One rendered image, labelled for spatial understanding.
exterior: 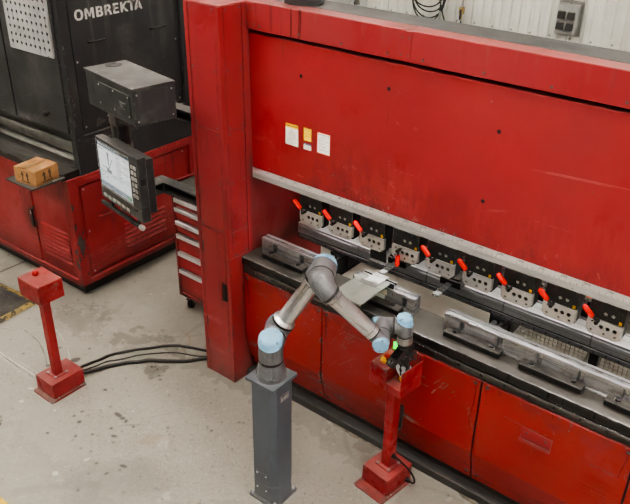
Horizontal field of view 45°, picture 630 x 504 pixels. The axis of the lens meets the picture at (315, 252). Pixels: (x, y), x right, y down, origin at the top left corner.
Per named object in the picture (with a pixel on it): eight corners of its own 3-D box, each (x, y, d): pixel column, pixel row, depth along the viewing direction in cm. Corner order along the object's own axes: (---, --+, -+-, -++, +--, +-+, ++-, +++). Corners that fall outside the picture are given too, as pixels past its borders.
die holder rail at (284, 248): (261, 251, 443) (261, 237, 439) (268, 247, 447) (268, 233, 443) (328, 279, 416) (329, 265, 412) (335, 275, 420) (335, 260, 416)
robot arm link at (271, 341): (255, 364, 349) (254, 340, 343) (261, 347, 361) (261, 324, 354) (281, 367, 348) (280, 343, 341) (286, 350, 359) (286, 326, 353)
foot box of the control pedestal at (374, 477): (353, 484, 401) (354, 467, 396) (384, 461, 417) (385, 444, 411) (381, 505, 389) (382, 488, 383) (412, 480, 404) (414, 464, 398)
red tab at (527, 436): (518, 439, 354) (520, 428, 351) (520, 437, 356) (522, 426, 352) (548, 454, 346) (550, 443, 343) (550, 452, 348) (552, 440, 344)
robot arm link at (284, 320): (256, 341, 358) (317, 261, 332) (262, 323, 371) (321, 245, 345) (277, 354, 359) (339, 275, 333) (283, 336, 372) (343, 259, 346)
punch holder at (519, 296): (499, 298, 346) (504, 267, 338) (508, 290, 352) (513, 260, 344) (530, 309, 338) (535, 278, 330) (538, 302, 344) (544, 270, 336)
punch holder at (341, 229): (328, 232, 401) (329, 204, 393) (338, 227, 406) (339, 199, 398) (351, 241, 392) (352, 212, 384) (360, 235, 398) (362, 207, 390)
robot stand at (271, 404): (275, 510, 385) (273, 392, 347) (248, 494, 394) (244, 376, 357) (297, 489, 398) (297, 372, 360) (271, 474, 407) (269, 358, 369)
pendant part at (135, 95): (101, 212, 434) (82, 66, 393) (139, 201, 448) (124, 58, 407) (147, 245, 401) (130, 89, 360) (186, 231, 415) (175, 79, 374)
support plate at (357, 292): (331, 293, 382) (331, 292, 382) (362, 273, 400) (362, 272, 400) (360, 306, 372) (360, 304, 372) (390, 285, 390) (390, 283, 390)
